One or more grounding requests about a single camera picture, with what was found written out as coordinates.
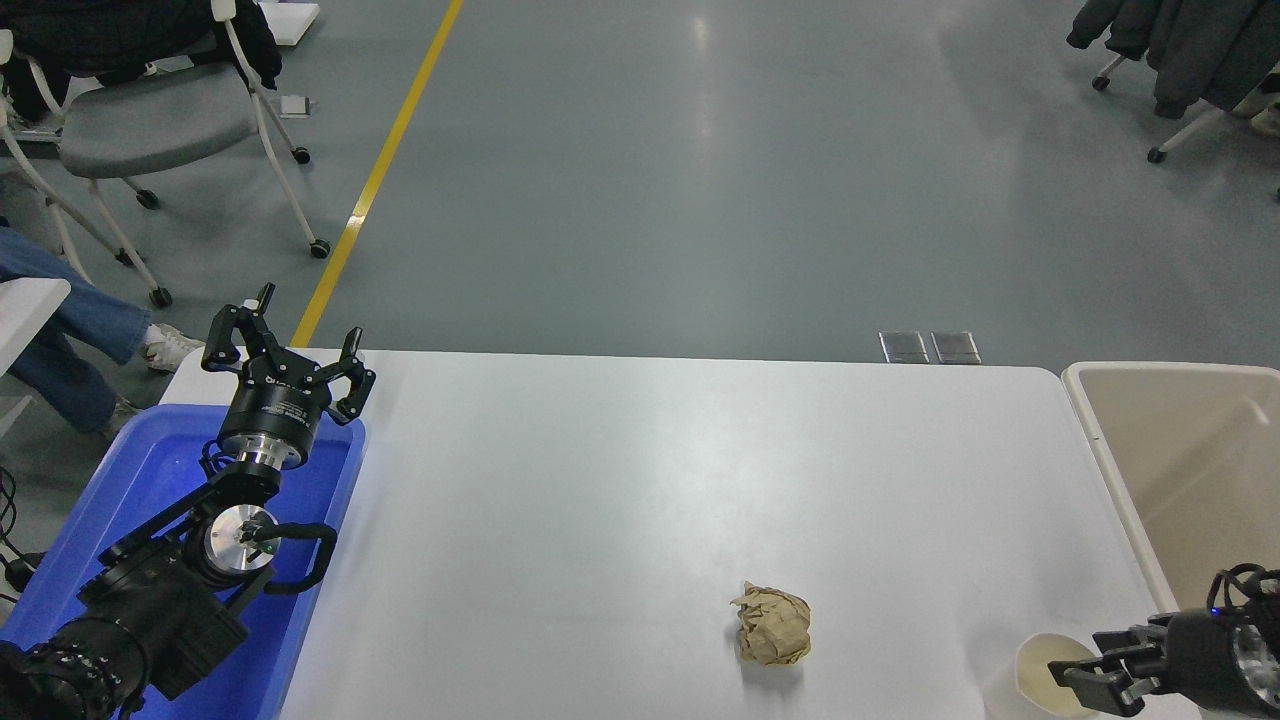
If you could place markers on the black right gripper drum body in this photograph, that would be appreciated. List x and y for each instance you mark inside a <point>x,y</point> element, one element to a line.
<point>1200,660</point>

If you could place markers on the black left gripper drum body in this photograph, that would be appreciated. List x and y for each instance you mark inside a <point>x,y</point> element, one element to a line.
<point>276,405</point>

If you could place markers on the white paper cup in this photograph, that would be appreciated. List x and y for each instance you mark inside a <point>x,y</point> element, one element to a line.
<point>1035,660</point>

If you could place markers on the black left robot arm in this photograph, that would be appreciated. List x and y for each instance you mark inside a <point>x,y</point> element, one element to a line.
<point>150,610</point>

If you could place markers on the blue plastic tray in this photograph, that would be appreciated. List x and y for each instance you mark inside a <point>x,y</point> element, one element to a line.
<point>130,480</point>

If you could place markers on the large pale plastic bin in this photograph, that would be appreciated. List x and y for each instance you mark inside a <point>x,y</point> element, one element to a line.
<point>1200,450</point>

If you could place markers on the small white side table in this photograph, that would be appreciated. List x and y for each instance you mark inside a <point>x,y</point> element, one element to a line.
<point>25,305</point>

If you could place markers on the small white floor box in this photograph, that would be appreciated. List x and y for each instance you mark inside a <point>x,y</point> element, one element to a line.
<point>295,105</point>

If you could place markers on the white flat board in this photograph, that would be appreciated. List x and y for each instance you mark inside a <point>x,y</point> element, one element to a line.
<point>290,18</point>

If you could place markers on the black jacket on chair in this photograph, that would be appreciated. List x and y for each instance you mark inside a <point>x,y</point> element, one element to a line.
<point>110,30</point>

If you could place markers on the metal floor plate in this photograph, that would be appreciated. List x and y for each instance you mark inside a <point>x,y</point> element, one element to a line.
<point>955,347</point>
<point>904,347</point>

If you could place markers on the crumpled tan paper ball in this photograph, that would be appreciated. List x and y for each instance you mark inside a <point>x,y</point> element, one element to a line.
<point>772,626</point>

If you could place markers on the dark coats on chair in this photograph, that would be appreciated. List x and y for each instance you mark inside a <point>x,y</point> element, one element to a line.
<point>1190,45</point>

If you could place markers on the grey seat white frame chair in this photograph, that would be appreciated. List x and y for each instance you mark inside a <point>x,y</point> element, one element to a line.
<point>150,120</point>

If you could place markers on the white frame wheeled chair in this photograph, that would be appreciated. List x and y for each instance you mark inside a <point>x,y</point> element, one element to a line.
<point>1185,130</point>

